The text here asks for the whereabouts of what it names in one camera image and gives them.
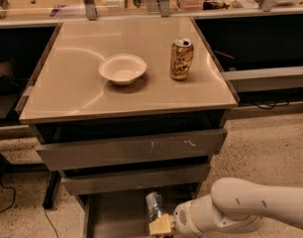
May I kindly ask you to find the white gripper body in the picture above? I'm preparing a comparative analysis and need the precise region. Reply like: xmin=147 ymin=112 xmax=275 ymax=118
xmin=173 ymin=199 xmax=204 ymax=238

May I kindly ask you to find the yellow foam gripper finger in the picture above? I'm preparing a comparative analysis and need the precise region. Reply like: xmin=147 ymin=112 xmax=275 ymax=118
xmin=149 ymin=213 xmax=175 ymax=237

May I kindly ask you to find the blue silver redbull can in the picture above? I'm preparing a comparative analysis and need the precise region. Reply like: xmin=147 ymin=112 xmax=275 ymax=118
xmin=146 ymin=191 xmax=164 ymax=222

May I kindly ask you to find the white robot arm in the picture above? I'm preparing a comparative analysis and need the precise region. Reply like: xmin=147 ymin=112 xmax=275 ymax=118
xmin=147 ymin=178 xmax=303 ymax=238

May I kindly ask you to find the grey middle drawer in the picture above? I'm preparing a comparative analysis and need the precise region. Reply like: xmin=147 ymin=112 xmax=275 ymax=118
xmin=61 ymin=163 xmax=209 ymax=195

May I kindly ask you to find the grey open bottom drawer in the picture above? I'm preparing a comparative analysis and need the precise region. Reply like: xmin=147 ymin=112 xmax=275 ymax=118
xmin=82 ymin=183 xmax=200 ymax=238

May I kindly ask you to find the grey top drawer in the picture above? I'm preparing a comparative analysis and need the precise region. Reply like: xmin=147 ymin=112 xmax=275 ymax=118
xmin=37 ymin=129 xmax=227 ymax=171

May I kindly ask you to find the grey drawer cabinet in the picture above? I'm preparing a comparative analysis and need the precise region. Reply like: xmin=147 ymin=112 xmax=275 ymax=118
xmin=20 ymin=18 xmax=238 ymax=238

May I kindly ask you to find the gold patterned soda can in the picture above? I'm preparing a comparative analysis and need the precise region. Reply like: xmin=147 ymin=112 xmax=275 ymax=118
xmin=169 ymin=38 xmax=194 ymax=80

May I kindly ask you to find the white paper bowl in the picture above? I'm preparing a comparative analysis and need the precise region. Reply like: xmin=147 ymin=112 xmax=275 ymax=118
xmin=98 ymin=54 xmax=147 ymax=85

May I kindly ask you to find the black floor cable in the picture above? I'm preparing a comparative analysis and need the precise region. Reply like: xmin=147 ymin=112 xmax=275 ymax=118
xmin=0 ymin=174 xmax=59 ymax=238

